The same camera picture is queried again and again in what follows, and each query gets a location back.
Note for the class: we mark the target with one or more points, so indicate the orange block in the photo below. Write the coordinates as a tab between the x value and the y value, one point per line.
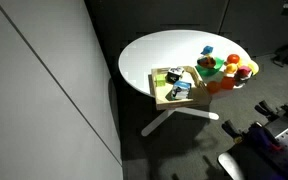
228	83

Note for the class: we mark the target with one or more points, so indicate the yellow orange citrus fruit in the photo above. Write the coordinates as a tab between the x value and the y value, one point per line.
231	68

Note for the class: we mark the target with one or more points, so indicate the purple clamp with orange tips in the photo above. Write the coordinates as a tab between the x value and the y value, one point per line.
262	136

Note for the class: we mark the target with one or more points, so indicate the blue and white cube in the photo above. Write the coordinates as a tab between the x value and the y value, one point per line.
181	90

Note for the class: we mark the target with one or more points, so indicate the red tomato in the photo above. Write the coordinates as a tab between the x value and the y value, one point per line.
233	58

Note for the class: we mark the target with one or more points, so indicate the red hollow cube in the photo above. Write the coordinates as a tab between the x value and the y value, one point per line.
206	62

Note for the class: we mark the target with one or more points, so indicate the yellow banana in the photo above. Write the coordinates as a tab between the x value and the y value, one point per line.
254	67

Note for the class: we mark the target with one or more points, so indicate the light green block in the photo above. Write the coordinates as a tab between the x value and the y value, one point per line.
160	80

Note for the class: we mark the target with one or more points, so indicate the wooden tray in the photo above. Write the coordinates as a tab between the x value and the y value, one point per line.
197	97

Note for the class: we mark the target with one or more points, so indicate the magenta block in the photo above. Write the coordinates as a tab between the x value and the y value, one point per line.
244	71

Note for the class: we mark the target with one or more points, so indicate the white table pedestal base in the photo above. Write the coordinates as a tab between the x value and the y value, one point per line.
157	125

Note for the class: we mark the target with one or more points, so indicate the green bowl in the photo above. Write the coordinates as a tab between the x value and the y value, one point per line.
204	71

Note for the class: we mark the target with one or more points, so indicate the black spring clamp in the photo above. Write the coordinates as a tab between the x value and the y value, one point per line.
231	129
264	109

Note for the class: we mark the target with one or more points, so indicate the black and white cube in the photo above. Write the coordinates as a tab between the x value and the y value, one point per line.
174	74

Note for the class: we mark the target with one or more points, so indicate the dark green block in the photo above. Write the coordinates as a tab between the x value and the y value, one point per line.
220	62

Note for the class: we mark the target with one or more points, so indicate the blue block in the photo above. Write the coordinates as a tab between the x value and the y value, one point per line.
207	50

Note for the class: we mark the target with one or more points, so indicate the orange mandarin fruit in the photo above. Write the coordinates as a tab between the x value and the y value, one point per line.
213	87

